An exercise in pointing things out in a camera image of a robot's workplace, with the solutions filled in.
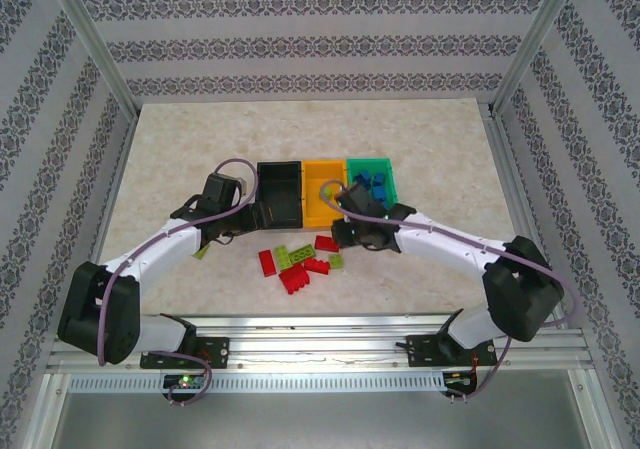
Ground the black plastic bin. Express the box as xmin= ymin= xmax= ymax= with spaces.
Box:
xmin=256 ymin=161 xmax=305 ymax=231

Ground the yellow plastic bin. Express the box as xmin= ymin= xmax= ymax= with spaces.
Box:
xmin=302 ymin=159 xmax=350 ymax=230

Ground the large red lego brick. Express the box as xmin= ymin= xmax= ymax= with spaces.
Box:
xmin=278 ymin=262 xmax=312 ymax=296

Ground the green plastic bin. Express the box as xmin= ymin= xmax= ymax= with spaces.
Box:
xmin=345 ymin=156 xmax=400 ymax=208

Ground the left circuit board green light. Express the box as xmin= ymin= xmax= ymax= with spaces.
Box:
xmin=163 ymin=373 xmax=209 ymax=390

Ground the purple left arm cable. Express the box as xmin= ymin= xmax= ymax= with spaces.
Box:
xmin=98 ymin=158 xmax=261 ymax=408

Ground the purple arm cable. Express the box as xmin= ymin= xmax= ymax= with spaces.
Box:
xmin=318 ymin=178 xmax=579 ymax=405
xmin=98 ymin=158 xmax=261 ymax=408

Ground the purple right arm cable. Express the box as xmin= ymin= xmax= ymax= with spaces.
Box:
xmin=318 ymin=178 xmax=579 ymax=405

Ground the aluminium mounting rail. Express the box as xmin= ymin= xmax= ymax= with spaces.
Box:
xmin=47 ymin=313 xmax=594 ymax=370

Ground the aluminium table side rail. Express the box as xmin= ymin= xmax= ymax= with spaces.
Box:
xmin=69 ymin=116 xmax=139 ymax=333
xmin=487 ymin=113 xmax=569 ymax=330

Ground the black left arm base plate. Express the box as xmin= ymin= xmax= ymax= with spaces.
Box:
xmin=139 ymin=336 xmax=230 ymax=370

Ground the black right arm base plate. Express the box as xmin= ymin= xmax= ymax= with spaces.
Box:
xmin=407 ymin=333 xmax=496 ymax=369

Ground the slotted grey cable duct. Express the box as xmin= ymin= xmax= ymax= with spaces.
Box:
xmin=67 ymin=372 xmax=449 ymax=394

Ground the aluminium frame post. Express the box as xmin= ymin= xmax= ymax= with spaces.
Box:
xmin=42 ymin=0 xmax=141 ymax=120
xmin=487 ymin=0 xmax=584 ymax=118

